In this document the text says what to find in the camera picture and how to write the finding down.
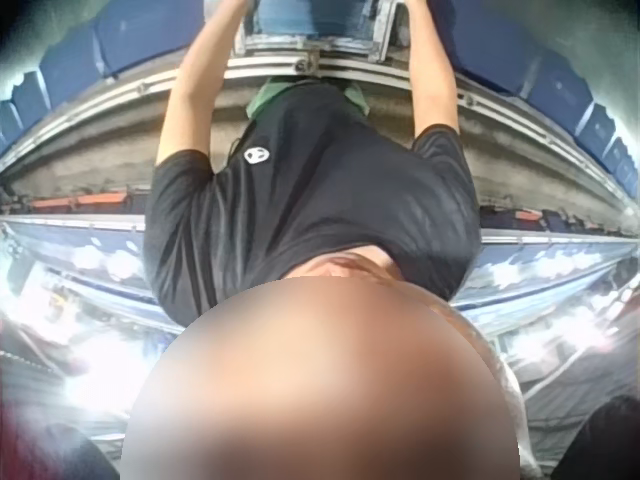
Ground person's legs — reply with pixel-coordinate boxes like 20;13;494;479
244;75;372;119

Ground row of blue crates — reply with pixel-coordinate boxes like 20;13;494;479
0;0;236;154
430;0;640;189

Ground metal framed tray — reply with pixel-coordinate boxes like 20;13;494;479
232;0;419;67

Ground curved metal conveyor rail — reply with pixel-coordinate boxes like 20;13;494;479
0;49;640;211

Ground stack of blue sheets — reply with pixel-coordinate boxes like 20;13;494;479
254;0;397;40

